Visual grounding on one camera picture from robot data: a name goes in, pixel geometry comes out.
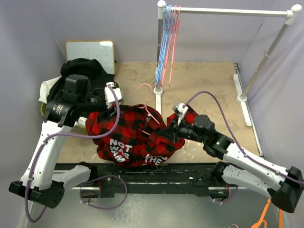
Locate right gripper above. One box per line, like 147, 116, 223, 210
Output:
158, 115, 206, 144

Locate single pink hanger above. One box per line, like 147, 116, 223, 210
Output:
137, 83, 160, 125

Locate red black plaid shirt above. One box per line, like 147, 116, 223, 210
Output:
93, 104, 185, 167

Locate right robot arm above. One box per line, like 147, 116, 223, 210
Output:
158, 115, 304, 213

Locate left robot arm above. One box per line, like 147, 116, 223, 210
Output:
9, 75, 102, 209

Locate orange hanger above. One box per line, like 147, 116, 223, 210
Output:
249, 198, 285, 228

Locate black garment pile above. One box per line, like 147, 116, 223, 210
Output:
47, 58, 114, 103

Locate green laundry basket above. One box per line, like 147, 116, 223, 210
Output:
40, 103, 86, 134

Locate white whiteboard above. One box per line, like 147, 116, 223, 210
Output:
66, 40, 115, 75

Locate white clothes rack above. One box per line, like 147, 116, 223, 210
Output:
153, 4, 302, 113

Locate blue hangers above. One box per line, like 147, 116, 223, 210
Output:
155, 0, 171, 84

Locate pink hangers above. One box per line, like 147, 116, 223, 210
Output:
160, 5, 181, 86

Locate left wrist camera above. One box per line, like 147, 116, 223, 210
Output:
104, 82, 124, 109

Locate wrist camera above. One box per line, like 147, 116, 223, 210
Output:
172, 102, 188, 126
104, 82, 124, 109

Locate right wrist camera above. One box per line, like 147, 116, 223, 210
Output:
172, 102, 188, 126

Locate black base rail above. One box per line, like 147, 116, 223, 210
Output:
54, 162, 238, 198

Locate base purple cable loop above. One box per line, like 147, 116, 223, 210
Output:
79, 175, 128, 209

